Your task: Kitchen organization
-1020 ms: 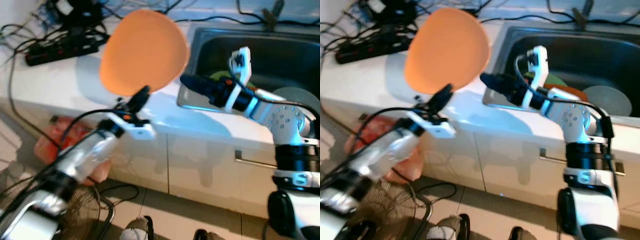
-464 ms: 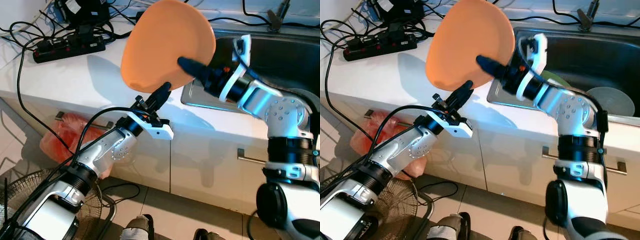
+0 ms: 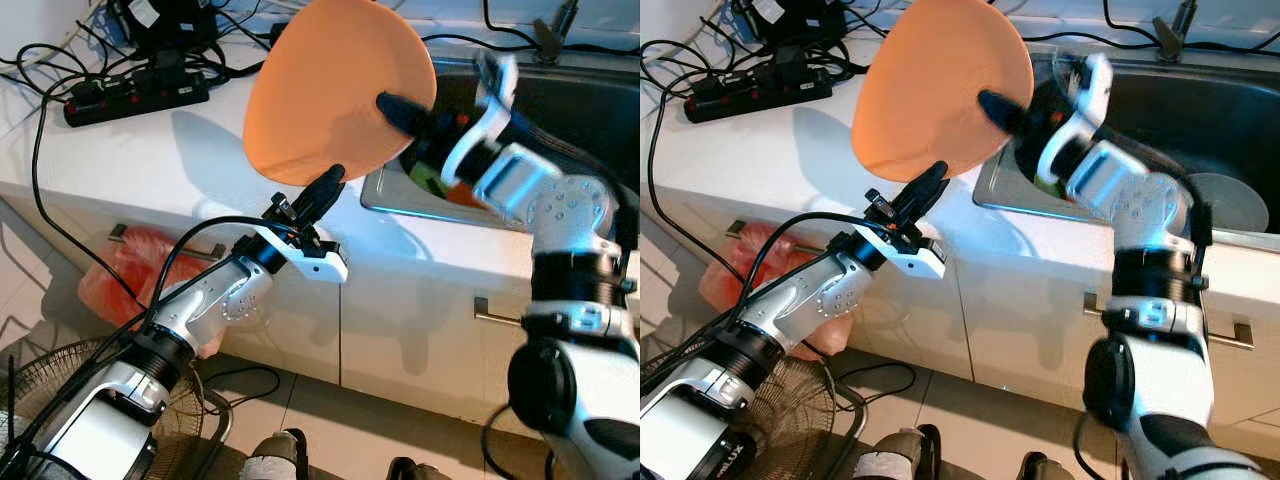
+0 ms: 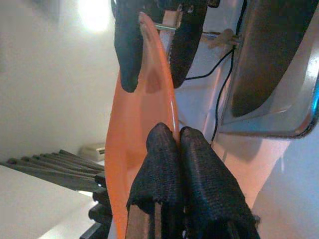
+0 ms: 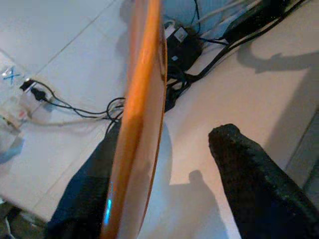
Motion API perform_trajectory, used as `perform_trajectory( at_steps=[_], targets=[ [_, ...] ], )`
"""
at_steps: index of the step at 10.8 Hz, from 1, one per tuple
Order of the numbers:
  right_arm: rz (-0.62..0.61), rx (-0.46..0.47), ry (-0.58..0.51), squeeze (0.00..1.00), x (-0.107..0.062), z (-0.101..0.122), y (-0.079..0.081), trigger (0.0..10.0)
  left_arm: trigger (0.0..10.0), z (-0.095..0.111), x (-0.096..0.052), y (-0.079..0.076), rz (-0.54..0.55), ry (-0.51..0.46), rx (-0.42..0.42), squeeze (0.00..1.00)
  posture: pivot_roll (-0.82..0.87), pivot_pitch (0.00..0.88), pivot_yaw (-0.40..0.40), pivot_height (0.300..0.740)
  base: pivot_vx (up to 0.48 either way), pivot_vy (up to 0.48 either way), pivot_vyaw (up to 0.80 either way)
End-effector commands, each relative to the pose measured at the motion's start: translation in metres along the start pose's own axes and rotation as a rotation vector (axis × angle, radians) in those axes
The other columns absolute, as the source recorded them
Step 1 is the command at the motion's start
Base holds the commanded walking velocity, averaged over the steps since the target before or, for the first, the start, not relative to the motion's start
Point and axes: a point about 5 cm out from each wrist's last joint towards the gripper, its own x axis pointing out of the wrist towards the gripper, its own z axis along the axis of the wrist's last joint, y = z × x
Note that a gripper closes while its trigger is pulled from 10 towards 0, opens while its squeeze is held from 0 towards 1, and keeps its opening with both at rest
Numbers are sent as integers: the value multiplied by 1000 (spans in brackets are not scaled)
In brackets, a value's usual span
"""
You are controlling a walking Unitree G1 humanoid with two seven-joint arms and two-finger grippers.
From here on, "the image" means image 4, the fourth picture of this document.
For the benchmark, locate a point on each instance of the dark slatted grille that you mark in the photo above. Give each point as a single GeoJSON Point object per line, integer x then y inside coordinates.
{"type": "Point", "coordinates": [62, 166]}

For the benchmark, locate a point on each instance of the stainless steel sink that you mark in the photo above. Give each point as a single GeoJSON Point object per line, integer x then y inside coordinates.
{"type": "Point", "coordinates": [269, 62]}

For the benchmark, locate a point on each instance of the orange plastic bowl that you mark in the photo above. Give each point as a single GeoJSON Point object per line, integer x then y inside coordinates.
{"type": "Point", "coordinates": [132, 124]}

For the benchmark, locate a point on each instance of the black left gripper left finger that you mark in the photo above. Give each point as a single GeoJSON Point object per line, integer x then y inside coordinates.
{"type": "Point", "coordinates": [159, 169]}

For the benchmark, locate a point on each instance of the bright ceiling light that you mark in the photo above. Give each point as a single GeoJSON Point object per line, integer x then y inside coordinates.
{"type": "Point", "coordinates": [94, 15]}

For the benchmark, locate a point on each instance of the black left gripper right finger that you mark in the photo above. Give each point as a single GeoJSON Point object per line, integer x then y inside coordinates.
{"type": "Point", "coordinates": [207, 189]}

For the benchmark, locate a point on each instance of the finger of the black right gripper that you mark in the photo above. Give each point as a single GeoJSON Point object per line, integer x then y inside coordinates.
{"type": "Point", "coordinates": [128, 49]}
{"type": "Point", "coordinates": [185, 44]}

